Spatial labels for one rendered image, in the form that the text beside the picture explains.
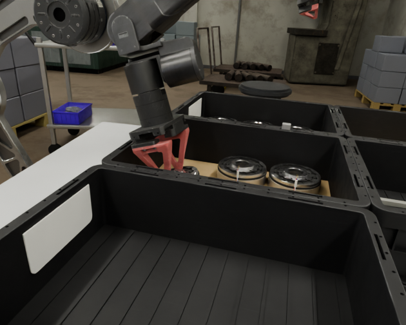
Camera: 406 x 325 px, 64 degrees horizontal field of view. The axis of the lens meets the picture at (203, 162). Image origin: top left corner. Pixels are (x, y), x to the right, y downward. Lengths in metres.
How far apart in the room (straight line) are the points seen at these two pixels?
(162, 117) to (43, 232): 0.25
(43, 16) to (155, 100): 0.48
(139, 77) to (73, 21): 0.40
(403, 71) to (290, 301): 5.15
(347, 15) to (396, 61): 2.00
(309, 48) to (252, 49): 1.68
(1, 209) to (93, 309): 0.54
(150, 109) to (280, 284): 0.33
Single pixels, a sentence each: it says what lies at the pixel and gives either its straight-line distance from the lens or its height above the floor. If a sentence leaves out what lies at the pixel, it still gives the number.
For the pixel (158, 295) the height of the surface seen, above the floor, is 0.83.
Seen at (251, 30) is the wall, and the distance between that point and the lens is 8.17.
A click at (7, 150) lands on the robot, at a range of 1.37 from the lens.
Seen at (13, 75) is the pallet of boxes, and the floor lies 0.58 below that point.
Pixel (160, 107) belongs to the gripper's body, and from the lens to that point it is 0.55.
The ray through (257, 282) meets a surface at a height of 0.83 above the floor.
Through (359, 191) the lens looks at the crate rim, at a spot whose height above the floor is 0.93.
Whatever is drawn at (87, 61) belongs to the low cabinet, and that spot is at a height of 0.24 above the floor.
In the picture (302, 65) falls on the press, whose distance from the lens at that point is 6.98.
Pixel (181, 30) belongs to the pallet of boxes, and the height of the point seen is 0.90.
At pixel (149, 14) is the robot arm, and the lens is 0.55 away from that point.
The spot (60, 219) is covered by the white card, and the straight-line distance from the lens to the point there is 0.46.
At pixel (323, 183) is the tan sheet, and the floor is 0.83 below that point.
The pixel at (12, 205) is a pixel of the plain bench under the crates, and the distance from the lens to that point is 0.94.
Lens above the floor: 1.14
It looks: 24 degrees down
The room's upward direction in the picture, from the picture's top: 3 degrees clockwise
